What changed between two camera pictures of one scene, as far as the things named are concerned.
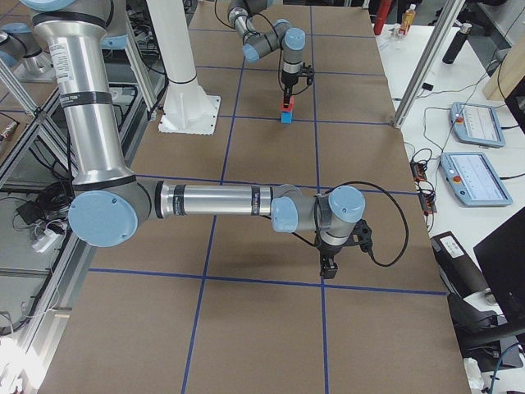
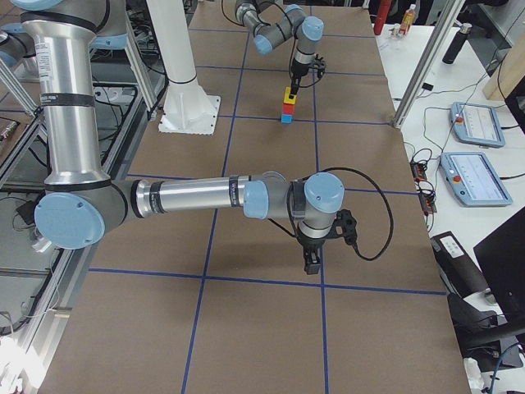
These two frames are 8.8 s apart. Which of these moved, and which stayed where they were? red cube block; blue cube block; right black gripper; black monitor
Moved: right black gripper
Stayed: red cube block; black monitor; blue cube block
